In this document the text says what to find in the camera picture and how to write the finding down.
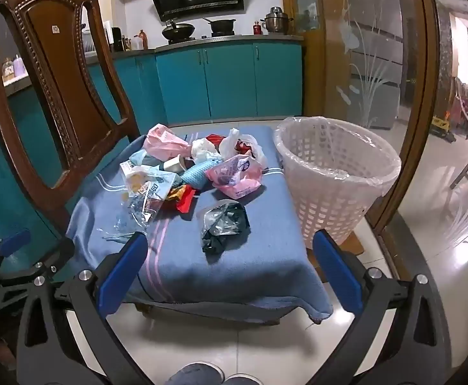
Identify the yellow toy car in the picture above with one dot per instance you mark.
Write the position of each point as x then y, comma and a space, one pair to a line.
440, 125

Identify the steel stockpot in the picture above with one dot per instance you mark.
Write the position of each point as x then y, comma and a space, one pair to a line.
277, 23

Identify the red and yellow wrapper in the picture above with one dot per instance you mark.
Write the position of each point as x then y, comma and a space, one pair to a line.
184, 203

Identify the black plastic bag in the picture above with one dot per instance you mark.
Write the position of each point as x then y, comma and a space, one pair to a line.
226, 237

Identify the pink plastic bag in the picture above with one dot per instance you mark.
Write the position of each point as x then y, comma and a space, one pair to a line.
164, 140

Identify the grey refrigerator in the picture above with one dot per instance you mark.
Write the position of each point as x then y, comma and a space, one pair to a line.
378, 28

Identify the white plastic bag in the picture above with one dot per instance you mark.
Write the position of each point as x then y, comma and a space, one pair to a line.
234, 140

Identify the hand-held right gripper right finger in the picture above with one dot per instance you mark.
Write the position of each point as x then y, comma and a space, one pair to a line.
338, 274

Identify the black cooking pot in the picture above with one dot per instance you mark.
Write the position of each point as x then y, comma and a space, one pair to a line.
222, 26

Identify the person's left grey slipper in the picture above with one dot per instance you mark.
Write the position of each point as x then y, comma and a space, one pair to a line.
196, 373

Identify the carved wooden chair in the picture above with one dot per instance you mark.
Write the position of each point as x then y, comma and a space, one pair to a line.
45, 40

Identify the person's grey slipper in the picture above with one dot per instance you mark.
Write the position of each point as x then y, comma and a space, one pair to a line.
244, 380
196, 373

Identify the white plastic lattice basket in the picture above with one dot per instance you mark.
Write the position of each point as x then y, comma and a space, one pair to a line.
330, 208

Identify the brown bottle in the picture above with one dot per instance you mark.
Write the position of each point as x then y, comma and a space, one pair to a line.
143, 41

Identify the purple bottle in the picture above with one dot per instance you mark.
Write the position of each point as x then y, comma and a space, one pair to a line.
21, 67

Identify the blue striped blanket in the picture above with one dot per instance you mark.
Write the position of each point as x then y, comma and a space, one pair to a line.
238, 272

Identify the small red bottle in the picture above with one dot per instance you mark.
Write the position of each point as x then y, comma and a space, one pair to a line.
257, 28

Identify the white bottle with blue label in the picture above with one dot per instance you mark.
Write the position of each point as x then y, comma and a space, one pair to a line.
200, 171

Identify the pink printed packet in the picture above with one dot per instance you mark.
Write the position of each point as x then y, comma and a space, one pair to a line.
238, 181

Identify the clear plastic wrapper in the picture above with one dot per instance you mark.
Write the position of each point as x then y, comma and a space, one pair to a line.
138, 209

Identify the clear plastic bin liner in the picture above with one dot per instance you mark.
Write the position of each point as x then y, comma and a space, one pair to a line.
340, 174

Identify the person's right grey slipper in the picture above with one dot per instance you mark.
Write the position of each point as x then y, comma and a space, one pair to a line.
244, 380

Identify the light blue plastic wrapper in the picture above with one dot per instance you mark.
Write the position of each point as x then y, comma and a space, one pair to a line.
140, 156

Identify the black kitchen appliance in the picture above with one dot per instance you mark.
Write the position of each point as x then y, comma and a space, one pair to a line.
117, 40

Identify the etched glass sliding door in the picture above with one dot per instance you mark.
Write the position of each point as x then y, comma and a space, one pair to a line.
446, 216
350, 88

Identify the crumpled white tissue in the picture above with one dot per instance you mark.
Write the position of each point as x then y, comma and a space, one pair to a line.
202, 149

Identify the amber jar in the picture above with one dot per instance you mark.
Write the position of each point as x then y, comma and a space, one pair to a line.
8, 71

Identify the teal base cabinets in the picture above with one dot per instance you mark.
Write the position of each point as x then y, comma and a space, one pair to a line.
230, 82

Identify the gas stove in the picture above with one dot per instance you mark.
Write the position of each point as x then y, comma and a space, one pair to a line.
202, 38

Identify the black wok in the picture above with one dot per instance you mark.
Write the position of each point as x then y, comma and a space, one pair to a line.
178, 30

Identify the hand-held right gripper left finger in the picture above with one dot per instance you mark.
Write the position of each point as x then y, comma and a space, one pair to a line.
124, 274

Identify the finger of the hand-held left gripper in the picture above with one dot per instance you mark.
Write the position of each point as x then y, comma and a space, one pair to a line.
57, 254
14, 242

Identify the white printed packet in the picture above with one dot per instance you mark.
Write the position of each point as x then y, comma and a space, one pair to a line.
146, 181

